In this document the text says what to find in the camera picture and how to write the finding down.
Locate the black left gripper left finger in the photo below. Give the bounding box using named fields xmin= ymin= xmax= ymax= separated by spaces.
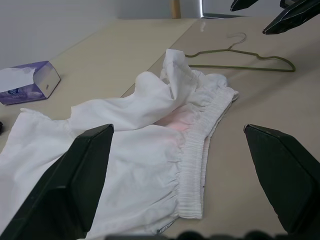
xmin=0 ymin=123 xmax=115 ymax=240

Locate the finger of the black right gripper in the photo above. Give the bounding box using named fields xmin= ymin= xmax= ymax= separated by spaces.
xmin=229 ymin=0 xmax=254 ymax=12
xmin=262 ymin=0 xmax=320 ymax=35

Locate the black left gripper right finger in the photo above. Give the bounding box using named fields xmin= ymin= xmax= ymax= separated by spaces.
xmin=243 ymin=123 xmax=320 ymax=240

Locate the white cloth garment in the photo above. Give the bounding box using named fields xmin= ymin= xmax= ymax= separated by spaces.
xmin=0 ymin=48 xmax=240 ymax=240

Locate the purple tissue box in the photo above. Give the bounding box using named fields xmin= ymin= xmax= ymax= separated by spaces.
xmin=0 ymin=60 xmax=62 ymax=105

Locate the white tissue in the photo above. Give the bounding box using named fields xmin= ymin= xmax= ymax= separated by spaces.
xmin=0 ymin=66 xmax=36 ymax=93

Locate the green wire hanger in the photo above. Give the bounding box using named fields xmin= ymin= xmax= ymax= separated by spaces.
xmin=184 ymin=32 xmax=296 ymax=73

